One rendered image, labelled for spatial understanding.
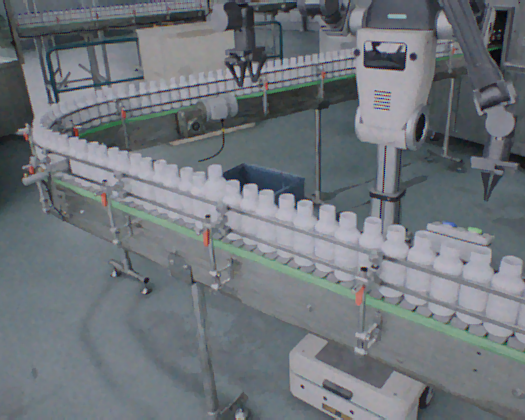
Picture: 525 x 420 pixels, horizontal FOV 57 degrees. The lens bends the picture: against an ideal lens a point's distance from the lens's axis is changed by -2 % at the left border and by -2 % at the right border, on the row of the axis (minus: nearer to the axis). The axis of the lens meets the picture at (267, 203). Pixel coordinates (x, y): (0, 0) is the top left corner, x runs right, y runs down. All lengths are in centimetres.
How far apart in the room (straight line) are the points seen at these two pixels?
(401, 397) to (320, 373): 32
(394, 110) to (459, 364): 84
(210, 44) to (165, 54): 52
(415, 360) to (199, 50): 459
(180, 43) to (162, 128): 257
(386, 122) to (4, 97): 528
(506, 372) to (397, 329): 23
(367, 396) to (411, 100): 108
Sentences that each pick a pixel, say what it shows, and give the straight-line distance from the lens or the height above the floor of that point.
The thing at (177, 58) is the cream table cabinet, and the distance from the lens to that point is 530.
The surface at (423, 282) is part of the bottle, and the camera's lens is 111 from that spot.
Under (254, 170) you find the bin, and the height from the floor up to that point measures 93.
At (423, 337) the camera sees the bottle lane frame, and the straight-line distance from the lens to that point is 114.
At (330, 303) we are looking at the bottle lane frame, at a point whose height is 94.
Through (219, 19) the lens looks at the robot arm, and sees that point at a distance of 130.
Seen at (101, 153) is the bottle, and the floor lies 115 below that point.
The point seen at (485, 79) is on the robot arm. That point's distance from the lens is 120.
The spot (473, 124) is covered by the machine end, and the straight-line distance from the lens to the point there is 504.
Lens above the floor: 168
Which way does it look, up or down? 26 degrees down
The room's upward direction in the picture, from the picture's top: 3 degrees counter-clockwise
